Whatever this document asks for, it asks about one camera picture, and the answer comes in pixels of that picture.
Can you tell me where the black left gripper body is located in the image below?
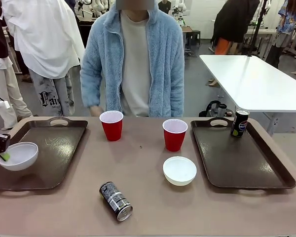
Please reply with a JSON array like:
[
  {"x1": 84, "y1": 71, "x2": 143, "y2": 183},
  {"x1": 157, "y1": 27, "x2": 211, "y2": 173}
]
[{"x1": 0, "y1": 132, "x2": 11, "y2": 156}]

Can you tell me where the white plastic bowl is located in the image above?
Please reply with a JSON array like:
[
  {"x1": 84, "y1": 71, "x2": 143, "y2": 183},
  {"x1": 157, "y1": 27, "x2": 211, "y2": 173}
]
[
  {"x1": 162, "y1": 156, "x2": 197, "y2": 187},
  {"x1": 0, "y1": 141, "x2": 39, "y2": 172}
]

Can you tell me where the red plastic cup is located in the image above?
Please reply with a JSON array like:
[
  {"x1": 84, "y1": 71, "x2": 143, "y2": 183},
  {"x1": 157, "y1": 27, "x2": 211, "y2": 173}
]
[
  {"x1": 162, "y1": 118, "x2": 189, "y2": 152},
  {"x1": 99, "y1": 110, "x2": 124, "y2": 142}
]

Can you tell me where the person in blue patterned shirt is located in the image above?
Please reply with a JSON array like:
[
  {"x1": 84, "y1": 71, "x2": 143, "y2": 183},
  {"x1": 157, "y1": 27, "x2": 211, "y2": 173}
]
[{"x1": 265, "y1": 0, "x2": 296, "y2": 70}]

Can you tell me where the person in white shirt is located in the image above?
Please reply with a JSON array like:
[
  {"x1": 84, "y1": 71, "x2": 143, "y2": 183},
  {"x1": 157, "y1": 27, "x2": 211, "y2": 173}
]
[{"x1": 0, "y1": 0, "x2": 86, "y2": 117}]

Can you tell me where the brown plastic serving tray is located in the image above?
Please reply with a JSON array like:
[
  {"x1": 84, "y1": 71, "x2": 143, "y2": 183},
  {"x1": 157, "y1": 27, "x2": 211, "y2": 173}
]
[
  {"x1": 190, "y1": 117, "x2": 296, "y2": 191},
  {"x1": 0, "y1": 117, "x2": 89, "y2": 192}
]

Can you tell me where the person in blue fleece jacket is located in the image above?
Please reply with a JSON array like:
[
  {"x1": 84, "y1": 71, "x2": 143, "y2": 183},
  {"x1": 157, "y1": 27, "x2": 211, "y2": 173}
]
[{"x1": 79, "y1": 0, "x2": 186, "y2": 118}]

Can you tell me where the black wheeled device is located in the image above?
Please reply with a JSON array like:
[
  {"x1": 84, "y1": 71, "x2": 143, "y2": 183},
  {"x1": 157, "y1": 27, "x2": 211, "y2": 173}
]
[{"x1": 198, "y1": 99, "x2": 235, "y2": 118}]

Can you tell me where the person in dark brown top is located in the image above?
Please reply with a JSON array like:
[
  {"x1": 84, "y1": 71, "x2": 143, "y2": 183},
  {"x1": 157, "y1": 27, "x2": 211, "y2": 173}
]
[{"x1": 0, "y1": 0, "x2": 34, "y2": 130}]

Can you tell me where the person's right hand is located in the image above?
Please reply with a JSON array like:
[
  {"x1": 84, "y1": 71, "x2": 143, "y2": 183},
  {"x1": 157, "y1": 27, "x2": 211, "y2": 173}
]
[{"x1": 88, "y1": 105, "x2": 105, "y2": 118}]

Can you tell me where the black Pepsi can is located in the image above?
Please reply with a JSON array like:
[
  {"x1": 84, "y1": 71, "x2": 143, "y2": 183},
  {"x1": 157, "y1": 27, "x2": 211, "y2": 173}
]
[{"x1": 230, "y1": 108, "x2": 251, "y2": 138}]

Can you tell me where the white folding table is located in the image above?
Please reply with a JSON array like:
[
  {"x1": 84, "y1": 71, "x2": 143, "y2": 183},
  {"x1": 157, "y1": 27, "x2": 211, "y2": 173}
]
[{"x1": 199, "y1": 54, "x2": 296, "y2": 136}]

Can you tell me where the black can with white label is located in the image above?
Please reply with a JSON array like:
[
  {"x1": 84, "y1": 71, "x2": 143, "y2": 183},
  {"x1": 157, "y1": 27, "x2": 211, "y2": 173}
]
[{"x1": 99, "y1": 181, "x2": 134, "y2": 222}]

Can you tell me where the black stand pole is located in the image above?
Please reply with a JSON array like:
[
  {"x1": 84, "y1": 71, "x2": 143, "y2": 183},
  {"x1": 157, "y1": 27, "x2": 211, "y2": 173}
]
[{"x1": 247, "y1": 0, "x2": 267, "y2": 58}]

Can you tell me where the person in orange trousers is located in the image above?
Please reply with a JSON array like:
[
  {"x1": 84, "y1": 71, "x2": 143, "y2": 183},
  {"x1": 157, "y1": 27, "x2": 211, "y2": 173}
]
[{"x1": 210, "y1": 0, "x2": 261, "y2": 56}]

